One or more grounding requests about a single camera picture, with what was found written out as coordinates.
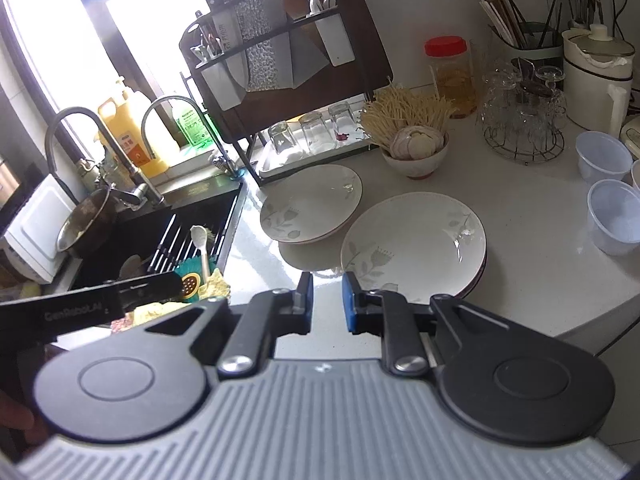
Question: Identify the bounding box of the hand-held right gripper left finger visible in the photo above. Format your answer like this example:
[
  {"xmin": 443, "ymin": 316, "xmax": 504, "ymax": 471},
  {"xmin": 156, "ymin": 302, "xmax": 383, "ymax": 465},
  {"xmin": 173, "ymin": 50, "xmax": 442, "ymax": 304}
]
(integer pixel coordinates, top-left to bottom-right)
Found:
[{"xmin": 145, "ymin": 271, "xmax": 315, "ymax": 377}]

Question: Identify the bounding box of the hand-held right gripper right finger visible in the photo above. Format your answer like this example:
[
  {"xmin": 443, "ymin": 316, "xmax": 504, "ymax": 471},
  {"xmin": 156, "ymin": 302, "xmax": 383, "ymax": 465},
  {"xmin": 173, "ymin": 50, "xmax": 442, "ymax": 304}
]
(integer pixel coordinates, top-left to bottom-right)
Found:
[{"xmin": 341, "ymin": 272, "xmax": 506, "ymax": 377}]

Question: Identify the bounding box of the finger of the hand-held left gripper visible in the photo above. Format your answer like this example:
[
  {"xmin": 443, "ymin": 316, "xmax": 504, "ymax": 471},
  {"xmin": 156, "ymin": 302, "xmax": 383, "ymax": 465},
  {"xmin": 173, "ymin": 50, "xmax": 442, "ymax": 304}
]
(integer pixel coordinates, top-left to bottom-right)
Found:
[{"xmin": 112, "ymin": 273, "xmax": 184, "ymax": 317}]

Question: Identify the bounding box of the leaf print white plate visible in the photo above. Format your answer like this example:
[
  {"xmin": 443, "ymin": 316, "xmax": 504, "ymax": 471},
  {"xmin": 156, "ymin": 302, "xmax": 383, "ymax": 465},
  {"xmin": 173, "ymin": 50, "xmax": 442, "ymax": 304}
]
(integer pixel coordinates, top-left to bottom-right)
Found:
[
  {"xmin": 341, "ymin": 191, "xmax": 486, "ymax": 297},
  {"xmin": 259, "ymin": 164, "xmax": 363, "ymax": 246}
]

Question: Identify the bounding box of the person's left hand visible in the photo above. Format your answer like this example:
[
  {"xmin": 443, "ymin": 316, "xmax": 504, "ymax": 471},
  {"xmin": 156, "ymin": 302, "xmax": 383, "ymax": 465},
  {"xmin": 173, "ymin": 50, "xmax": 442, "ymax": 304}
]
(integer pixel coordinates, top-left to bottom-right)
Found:
[{"xmin": 0, "ymin": 392, "xmax": 48, "ymax": 448}]

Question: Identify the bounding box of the green sunflower scrubber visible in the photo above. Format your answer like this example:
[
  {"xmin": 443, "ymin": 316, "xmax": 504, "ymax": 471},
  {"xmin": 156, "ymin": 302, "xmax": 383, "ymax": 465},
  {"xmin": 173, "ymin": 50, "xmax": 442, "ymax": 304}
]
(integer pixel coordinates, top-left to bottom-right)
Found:
[{"xmin": 174, "ymin": 259, "xmax": 211, "ymax": 304}]

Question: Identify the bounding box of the sink drain rack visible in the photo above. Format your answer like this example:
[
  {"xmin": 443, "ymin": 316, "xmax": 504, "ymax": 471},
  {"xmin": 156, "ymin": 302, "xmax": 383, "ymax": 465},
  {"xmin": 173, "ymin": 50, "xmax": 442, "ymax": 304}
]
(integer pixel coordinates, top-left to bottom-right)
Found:
[{"xmin": 149, "ymin": 214, "xmax": 237, "ymax": 273}]

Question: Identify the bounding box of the black kitchen sink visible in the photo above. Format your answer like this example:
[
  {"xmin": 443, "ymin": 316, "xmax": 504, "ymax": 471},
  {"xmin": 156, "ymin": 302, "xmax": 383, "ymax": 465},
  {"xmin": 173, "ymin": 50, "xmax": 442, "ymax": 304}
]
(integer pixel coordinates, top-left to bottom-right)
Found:
[{"xmin": 69, "ymin": 175, "xmax": 247, "ymax": 293}]

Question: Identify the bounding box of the yellow dish cloth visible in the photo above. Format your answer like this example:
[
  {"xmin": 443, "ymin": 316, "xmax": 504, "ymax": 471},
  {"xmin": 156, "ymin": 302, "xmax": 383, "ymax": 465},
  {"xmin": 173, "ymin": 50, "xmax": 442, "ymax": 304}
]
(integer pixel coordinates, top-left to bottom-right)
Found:
[{"xmin": 199, "ymin": 269, "xmax": 234, "ymax": 302}]

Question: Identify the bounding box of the white spoon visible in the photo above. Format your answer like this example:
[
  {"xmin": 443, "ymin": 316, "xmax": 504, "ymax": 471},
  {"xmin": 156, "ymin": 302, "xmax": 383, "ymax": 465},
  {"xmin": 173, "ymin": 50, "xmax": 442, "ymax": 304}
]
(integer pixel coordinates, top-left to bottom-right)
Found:
[{"xmin": 190, "ymin": 225, "xmax": 212, "ymax": 284}]

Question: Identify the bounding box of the white plastic cutting board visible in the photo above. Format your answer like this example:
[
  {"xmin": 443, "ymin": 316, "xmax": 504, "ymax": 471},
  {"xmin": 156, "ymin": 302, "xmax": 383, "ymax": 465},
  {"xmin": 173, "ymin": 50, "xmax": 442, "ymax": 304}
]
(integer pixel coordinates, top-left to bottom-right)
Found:
[{"xmin": 1, "ymin": 175, "xmax": 77, "ymax": 284}]

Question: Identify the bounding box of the metal pot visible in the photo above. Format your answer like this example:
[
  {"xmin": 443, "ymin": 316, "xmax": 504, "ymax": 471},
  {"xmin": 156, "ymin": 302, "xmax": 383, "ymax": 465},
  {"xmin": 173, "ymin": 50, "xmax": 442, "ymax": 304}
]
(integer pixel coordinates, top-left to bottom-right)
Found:
[{"xmin": 56, "ymin": 187, "xmax": 119, "ymax": 259}]

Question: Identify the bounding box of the red-rimmed plate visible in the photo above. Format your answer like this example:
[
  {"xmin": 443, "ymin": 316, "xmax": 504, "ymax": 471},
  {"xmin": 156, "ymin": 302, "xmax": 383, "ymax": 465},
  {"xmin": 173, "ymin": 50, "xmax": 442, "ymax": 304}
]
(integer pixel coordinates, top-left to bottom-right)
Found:
[{"xmin": 452, "ymin": 245, "xmax": 488, "ymax": 301}]

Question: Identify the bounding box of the white drip tray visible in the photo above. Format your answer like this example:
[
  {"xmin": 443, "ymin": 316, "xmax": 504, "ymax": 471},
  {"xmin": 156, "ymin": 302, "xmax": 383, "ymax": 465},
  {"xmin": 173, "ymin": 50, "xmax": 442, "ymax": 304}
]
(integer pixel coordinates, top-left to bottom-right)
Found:
[{"xmin": 256, "ymin": 125, "xmax": 379, "ymax": 184}]

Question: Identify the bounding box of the grey pull-down faucet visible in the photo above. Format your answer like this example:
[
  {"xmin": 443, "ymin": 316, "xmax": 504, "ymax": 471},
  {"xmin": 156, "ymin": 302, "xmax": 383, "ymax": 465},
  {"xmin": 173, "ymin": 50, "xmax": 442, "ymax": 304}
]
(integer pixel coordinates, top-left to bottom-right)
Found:
[{"xmin": 45, "ymin": 106, "xmax": 164, "ymax": 207}]

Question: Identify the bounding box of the small bowl with red rim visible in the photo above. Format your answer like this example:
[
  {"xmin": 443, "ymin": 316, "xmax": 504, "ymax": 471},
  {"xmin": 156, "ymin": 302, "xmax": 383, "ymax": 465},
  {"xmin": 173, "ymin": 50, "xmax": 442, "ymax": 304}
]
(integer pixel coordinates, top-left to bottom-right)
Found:
[{"xmin": 382, "ymin": 132, "xmax": 449, "ymax": 180}]

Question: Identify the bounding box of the yellow detergent bottle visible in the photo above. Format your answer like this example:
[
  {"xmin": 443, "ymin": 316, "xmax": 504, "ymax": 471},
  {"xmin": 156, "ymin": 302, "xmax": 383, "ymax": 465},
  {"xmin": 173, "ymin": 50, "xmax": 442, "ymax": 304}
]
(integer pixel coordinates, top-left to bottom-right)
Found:
[{"xmin": 97, "ymin": 77, "xmax": 172, "ymax": 179}]

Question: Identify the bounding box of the drinking glass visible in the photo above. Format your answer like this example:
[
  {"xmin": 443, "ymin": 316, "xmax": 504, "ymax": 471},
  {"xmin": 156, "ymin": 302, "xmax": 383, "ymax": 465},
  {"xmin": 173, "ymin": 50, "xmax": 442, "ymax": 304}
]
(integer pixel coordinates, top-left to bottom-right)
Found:
[
  {"xmin": 299, "ymin": 111, "xmax": 337, "ymax": 154},
  {"xmin": 328, "ymin": 101, "xmax": 357, "ymax": 137},
  {"xmin": 268, "ymin": 121, "xmax": 301, "ymax": 154}
]

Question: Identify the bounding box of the green dish soap bottle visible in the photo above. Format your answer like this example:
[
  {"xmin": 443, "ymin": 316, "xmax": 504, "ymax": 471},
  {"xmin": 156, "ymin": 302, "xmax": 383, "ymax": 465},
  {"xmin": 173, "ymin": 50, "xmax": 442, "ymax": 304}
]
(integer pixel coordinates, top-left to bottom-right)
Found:
[{"xmin": 172, "ymin": 95, "xmax": 214, "ymax": 147}]

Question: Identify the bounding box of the garlic bulb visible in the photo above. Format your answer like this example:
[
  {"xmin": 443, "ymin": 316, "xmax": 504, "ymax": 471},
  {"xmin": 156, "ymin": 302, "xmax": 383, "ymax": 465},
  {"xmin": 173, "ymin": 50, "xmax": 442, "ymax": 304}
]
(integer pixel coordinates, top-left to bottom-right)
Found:
[{"xmin": 390, "ymin": 126, "xmax": 446, "ymax": 159}]

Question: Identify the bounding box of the slim curved faucet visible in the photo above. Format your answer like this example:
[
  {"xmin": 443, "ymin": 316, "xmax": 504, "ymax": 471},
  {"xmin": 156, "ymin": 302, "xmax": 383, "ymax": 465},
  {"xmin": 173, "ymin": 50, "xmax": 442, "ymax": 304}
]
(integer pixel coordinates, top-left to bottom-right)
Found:
[{"xmin": 140, "ymin": 95, "xmax": 242, "ymax": 179}]

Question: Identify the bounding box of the bundle of dried noodles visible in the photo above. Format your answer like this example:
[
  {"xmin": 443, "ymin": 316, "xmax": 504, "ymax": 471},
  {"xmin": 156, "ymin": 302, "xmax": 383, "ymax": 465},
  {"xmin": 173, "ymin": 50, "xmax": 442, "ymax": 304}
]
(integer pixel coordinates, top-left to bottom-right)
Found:
[{"xmin": 360, "ymin": 85, "xmax": 457, "ymax": 153}]

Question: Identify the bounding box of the black metal dish rack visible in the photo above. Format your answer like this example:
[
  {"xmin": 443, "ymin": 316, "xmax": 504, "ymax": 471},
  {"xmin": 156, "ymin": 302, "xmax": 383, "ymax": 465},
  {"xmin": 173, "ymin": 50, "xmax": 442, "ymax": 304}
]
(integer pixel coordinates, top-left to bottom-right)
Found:
[{"xmin": 179, "ymin": 0, "xmax": 381, "ymax": 187}]

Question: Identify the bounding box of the red-lidded plastic jar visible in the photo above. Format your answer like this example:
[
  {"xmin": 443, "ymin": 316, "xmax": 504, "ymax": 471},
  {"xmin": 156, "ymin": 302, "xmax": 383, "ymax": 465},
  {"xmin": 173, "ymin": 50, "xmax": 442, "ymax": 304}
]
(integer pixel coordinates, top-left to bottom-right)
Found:
[{"xmin": 425, "ymin": 36, "xmax": 476, "ymax": 119}]

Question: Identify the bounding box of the white utensil holder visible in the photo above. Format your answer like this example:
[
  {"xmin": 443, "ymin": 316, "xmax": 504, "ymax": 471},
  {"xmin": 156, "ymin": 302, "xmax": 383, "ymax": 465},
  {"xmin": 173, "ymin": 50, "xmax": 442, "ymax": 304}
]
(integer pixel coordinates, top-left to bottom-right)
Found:
[{"xmin": 309, "ymin": 0, "xmax": 352, "ymax": 67}]

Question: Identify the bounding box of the bunch of chopsticks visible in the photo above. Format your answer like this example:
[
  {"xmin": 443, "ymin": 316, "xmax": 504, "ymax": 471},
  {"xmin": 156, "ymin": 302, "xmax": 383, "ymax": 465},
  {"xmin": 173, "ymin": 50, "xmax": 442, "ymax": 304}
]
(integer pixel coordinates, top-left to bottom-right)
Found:
[{"xmin": 477, "ymin": 0, "xmax": 530, "ymax": 50}]

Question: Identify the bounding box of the white electric cooking pot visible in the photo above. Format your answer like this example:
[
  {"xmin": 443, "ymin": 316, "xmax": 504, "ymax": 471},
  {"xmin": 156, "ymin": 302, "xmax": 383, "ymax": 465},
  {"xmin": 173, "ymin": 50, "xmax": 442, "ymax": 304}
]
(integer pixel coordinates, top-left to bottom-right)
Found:
[{"xmin": 561, "ymin": 24, "xmax": 635, "ymax": 133}]

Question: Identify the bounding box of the wire rack of glass cups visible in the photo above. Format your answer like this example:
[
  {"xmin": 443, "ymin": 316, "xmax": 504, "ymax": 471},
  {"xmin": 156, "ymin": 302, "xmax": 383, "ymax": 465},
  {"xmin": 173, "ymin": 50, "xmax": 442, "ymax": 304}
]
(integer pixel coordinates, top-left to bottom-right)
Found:
[{"xmin": 477, "ymin": 56, "xmax": 568, "ymax": 163}]

